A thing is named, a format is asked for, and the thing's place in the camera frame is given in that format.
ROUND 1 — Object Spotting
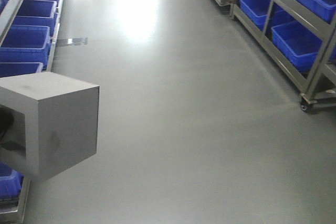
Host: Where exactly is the gray square foam base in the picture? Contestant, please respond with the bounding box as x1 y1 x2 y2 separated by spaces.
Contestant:
1 72 100 181

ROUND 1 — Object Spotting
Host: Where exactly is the blue bin middle right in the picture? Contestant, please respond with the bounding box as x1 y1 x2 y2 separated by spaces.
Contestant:
238 0 287 31

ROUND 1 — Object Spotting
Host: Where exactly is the blue bin lower right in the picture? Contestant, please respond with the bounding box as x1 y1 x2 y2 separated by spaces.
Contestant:
271 21 322 72

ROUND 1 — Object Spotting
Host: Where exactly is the blue bin left row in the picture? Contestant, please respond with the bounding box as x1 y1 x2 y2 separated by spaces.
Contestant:
1 25 51 65

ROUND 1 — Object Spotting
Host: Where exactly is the steel rack right side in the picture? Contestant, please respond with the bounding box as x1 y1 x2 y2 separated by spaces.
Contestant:
215 0 335 112

